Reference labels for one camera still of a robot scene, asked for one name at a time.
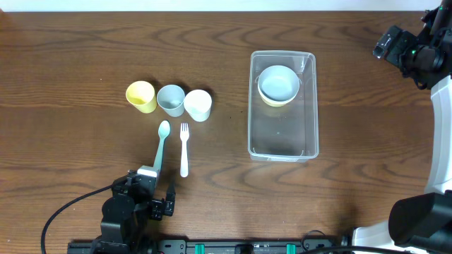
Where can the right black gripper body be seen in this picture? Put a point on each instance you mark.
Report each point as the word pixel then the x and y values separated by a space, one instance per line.
pixel 387 45

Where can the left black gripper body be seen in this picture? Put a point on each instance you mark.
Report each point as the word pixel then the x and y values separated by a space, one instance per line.
pixel 155 196

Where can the yellow plastic cup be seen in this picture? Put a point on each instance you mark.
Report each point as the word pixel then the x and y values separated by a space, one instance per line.
pixel 141 95

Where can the grey plastic cup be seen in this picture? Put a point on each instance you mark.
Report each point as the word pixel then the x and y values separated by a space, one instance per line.
pixel 171 99

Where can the grey plastic bowl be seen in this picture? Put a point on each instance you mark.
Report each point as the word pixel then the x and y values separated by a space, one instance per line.
pixel 278 82

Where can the yellow plastic bowl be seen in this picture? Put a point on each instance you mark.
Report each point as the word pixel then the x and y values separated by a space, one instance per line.
pixel 274 103

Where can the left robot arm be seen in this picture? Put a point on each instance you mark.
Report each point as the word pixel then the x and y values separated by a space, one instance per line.
pixel 126 214

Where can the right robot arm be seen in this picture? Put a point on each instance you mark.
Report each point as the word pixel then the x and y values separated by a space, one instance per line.
pixel 420 224

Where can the clear plastic container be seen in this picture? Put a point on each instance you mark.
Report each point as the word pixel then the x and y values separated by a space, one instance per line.
pixel 289 133

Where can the white plastic fork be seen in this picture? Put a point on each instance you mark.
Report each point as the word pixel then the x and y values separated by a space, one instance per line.
pixel 184 136

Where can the mint green plastic spoon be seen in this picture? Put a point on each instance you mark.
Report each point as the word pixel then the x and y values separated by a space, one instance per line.
pixel 163 132

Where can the white plastic cup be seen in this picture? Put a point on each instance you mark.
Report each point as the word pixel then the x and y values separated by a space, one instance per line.
pixel 198 104

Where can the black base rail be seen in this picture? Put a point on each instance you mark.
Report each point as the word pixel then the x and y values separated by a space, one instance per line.
pixel 178 246

